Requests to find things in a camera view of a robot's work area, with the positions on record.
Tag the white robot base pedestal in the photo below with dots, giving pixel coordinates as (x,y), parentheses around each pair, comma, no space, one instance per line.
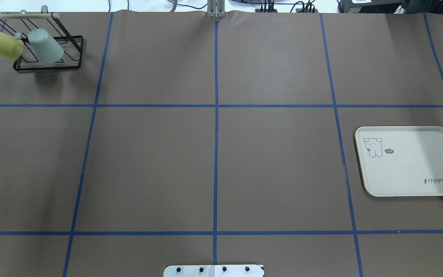
(233,270)

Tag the yellow green plastic cup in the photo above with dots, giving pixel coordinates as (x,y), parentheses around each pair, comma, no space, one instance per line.
(10,48)

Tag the cream rabbit print tray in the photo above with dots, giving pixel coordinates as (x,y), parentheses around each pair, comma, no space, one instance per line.
(401,161)

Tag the black wire cup rack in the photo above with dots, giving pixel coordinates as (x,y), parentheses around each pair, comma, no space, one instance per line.
(20,24)

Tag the black device on table edge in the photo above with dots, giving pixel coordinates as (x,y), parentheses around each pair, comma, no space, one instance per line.
(369,6)

